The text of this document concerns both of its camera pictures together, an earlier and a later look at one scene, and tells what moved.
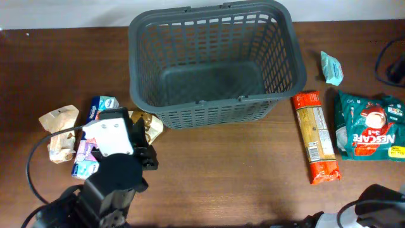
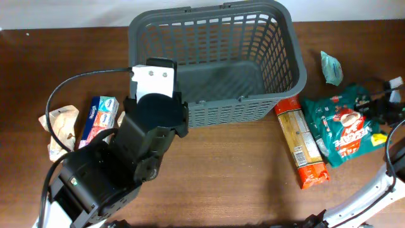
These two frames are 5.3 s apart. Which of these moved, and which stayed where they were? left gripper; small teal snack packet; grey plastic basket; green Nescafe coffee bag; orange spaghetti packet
Moved: left gripper; green Nescafe coffee bag; orange spaghetti packet
Stayed: grey plastic basket; small teal snack packet
